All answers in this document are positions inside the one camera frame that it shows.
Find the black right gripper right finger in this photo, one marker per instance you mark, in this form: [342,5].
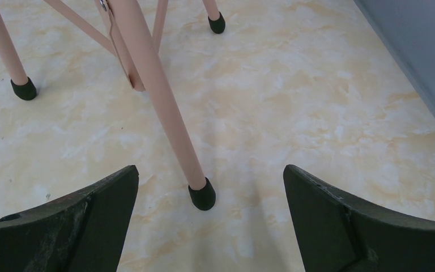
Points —
[339,231]

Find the pink music stand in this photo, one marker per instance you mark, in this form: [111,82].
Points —
[137,48]

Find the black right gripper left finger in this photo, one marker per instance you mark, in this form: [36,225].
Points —
[81,231]

